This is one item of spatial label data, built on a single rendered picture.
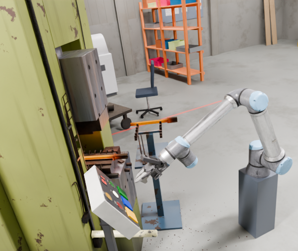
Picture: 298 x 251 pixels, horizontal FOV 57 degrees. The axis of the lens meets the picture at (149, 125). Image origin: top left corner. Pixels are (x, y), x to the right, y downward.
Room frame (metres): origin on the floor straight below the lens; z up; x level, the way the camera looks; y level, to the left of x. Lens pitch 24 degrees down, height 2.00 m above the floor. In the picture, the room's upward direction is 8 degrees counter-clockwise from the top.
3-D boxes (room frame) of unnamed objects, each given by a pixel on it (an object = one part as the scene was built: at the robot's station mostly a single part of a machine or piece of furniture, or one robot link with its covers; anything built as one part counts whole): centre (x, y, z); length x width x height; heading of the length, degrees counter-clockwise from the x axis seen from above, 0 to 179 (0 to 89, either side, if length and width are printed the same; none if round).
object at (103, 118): (1.79, 0.50, 1.32); 0.42 x 0.20 x 0.10; 80
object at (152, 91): (5.09, -0.06, 0.48); 0.56 x 0.54 x 0.97; 108
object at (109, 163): (1.79, 0.50, 0.96); 0.42 x 0.20 x 0.09; 80
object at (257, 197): (1.90, -0.84, 0.30); 0.22 x 0.22 x 0.60; 22
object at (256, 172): (1.90, -0.84, 0.65); 0.19 x 0.19 x 0.10
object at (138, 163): (2.20, 0.01, 0.72); 0.40 x 0.30 x 0.02; 175
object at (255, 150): (1.89, -0.85, 0.79); 0.17 x 0.15 x 0.18; 23
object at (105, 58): (6.90, 1.05, 0.73); 0.75 x 0.66 x 1.46; 24
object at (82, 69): (1.83, 0.49, 1.56); 0.42 x 0.39 x 0.40; 80
